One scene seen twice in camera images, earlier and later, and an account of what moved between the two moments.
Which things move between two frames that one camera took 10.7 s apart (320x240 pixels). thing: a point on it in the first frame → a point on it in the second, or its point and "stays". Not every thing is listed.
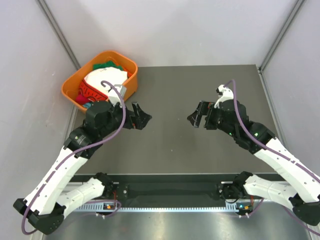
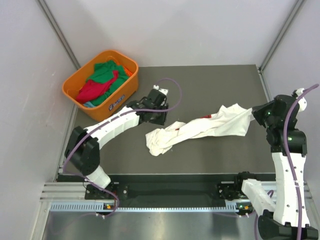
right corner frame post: x=282 y=32 stays
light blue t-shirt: x=87 y=105 stays
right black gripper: x=204 y=108 → x=257 y=111
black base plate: x=174 y=191 stays
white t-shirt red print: x=113 y=76 → x=231 y=119
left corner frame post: x=51 y=19 stays
